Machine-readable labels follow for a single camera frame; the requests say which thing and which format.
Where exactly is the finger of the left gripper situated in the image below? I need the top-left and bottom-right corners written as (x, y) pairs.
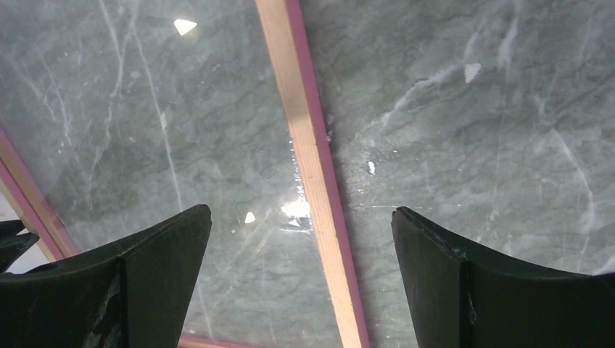
top-left (1, 233), bottom-right (39, 273)
top-left (0, 220), bottom-right (25, 236)

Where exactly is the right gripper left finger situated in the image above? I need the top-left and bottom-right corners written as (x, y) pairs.
top-left (1, 204), bottom-right (212, 347)

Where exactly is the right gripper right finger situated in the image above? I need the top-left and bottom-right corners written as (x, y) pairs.
top-left (392, 207), bottom-right (614, 347)

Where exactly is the pink wooden picture frame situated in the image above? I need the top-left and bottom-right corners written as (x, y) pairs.
top-left (0, 0), bottom-right (372, 348)

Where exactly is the blue landscape photo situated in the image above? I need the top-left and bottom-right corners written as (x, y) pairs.
top-left (1, 195), bottom-right (50, 274)

